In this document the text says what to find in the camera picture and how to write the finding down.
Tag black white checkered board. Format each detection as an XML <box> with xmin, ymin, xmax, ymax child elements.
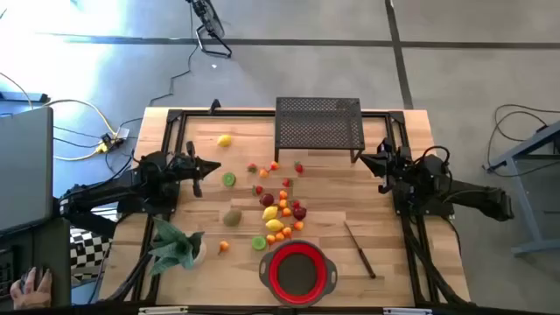
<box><xmin>69</xmin><ymin>227</ymin><xmax>113</xmax><ymax>281</ymax></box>

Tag grey power strip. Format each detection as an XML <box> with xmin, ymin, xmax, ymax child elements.
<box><xmin>99</xmin><ymin>127</ymin><xmax>131</xmax><ymax>153</ymax></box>

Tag black computer mouse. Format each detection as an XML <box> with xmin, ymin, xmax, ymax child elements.
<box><xmin>19</xmin><ymin>265</ymin><xmax>47</xmax><ymax>285</ymax></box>

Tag green mango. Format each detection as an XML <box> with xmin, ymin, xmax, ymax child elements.
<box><xmin>221</xmin><ymin>208</ymin><xmax>243</xmax><ymax>228</ymax></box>

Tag dark flat floor bar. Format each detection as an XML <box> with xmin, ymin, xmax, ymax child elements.
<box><xmin>0</xmin><ymin>91</ymin><xmax>50</xmax><ymax>105</ymax></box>

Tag white light bar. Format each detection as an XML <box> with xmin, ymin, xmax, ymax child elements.
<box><xmin>138</xmin><ymin>305</ymin><xmax>189</xmax><ymax>315</ymax></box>
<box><xmin>382</xmin><ymin>307</ymin><xmax>433</xmax><ymax>315</ymax></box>

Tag person's hand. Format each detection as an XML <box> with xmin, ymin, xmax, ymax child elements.
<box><xmin>8</xmin><ymin>267</ymin><xmax>53</xmax><ymax>311</ymax></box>

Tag black aluminium table frame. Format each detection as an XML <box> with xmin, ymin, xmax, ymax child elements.
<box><xmin>98</xmin><ymin>108</ymin><xmax>472</xmax><ymax>307</ymax></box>

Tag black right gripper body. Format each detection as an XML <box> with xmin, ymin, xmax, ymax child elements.
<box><xmin>379</xmin><ymin>138</ymin><xmax>415</xmax><ymax>194</ymax></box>

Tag yellow floor cable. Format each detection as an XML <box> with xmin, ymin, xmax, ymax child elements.
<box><xmin>43</xmin><ymin>99</ymin><xmax>119</xmax><ymax>162</ymax></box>

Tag black floor cable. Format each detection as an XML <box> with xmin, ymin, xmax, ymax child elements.
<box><xmin>484</xmin><ymin>103</ymin><xmax>560</xmax><ymax>179</ymax></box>

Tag black floor fan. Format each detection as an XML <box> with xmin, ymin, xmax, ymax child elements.
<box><xmin>185</xmin><ymin>0</ymin><xmax>234</xmax><ymax>60</ymax></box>

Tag grey metal table frame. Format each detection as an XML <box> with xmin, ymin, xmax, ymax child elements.
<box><xmin>485</xmin><ymin>122</ymin><xmax>560</xmax><ymax>257</ymax></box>

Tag black perforated metal shelf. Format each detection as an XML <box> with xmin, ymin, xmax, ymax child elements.
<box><xmin>274</xmin><ymin>96</ymin><xmax>367</xmax><ymax>164</ymax></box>

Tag black fan cable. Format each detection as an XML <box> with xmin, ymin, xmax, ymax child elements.
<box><xmin>117</xmin><ymin>3</ymin><xmax>196</xmax><ymax>132</ymax></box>

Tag black keyboard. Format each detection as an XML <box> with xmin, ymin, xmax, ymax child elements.
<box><xmin>0</xmin><ymin>247</ymin><xmax>15</xmax><ymax>301</ymax></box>

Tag green artificial potted plant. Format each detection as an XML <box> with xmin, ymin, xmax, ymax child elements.
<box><xmin>147</xmin><ymin>216</ymin><xmax>207</xmax><ymax>277</ymax></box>

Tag red collapsible colander bowl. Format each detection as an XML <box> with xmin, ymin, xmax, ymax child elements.
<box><xmin>258</xmin><ymin>239</ymin><xmax>339</xmax><ymax>306</ymax></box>

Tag black desk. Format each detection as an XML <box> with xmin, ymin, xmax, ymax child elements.
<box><xmin>0</xmin><ymin>216</ymin><xmax>72</xmax><ymax>310</ymax></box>

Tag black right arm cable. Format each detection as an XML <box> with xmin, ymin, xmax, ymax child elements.
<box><xmin>413</xmin><ymin>145</ymin><xmax>452</xmax><ymax>185</ymax></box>

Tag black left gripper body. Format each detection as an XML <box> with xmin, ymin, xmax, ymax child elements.
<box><xmin>173</xmin><ymin>140</ymin><xmax>204</xmax><ymax>199</ymax></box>

